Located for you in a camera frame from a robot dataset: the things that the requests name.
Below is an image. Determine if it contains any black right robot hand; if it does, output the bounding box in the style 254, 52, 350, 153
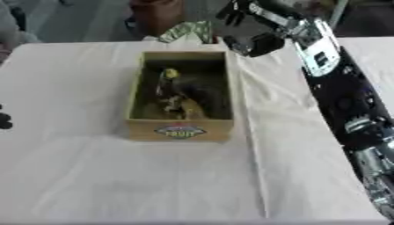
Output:
214, 0, 308, 58

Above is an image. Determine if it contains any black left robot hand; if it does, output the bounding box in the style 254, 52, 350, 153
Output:
0, 103, 16, 130

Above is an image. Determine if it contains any tan cardboard box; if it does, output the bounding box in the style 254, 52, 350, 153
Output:
124, 50, 236, 142

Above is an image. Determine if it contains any dark purple soft object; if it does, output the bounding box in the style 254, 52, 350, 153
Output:
179, 83, 231, 119

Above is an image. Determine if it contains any green white patterned packet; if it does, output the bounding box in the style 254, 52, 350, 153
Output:
157, 19, 215, 45

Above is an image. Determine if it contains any yellow headed dark toy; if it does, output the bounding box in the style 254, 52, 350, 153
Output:
154, 67, 182, 98

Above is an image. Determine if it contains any brown rounded object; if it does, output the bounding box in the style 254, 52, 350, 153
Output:
124, 0, 185, 37

